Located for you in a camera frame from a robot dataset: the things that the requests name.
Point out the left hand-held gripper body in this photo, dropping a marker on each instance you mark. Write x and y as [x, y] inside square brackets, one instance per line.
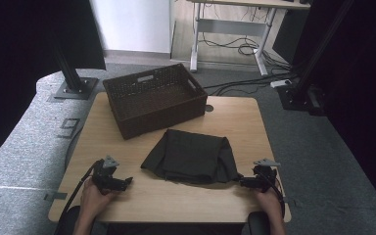
[106, 178]

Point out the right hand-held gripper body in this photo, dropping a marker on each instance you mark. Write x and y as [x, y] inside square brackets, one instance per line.
[265, 174]

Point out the dark cloth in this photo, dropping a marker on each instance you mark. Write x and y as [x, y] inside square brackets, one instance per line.
[192, 156]

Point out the brown wicker basket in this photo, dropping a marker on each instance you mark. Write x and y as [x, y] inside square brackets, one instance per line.
[153, 101]

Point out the person's left hand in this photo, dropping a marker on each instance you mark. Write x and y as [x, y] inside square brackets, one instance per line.
[93, 200]

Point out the person's right hand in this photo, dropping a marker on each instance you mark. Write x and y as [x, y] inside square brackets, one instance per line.
[269, 202]

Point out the black chair armrest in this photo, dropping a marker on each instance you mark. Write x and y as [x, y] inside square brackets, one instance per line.
[258, 223]
[66, 222]

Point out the person's dark lap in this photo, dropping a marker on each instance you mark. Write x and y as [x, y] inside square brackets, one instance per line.
[176, 229]

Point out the white power strip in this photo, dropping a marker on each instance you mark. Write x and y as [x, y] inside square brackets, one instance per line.
[280, 83]

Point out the tall black metal stand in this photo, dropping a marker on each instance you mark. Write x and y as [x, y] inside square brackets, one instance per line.
[303, 88]

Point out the black curtain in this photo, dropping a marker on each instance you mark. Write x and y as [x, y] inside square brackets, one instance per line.
[365, 81]
[19, 49]

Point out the black box under desk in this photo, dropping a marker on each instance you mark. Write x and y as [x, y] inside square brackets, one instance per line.
[289, 36]

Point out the white-legged wooden desk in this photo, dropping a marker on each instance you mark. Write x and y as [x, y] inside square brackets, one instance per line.
[231, 27]

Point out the black metal stand with base plate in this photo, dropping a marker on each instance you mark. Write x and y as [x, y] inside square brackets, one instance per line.
[73, 84]

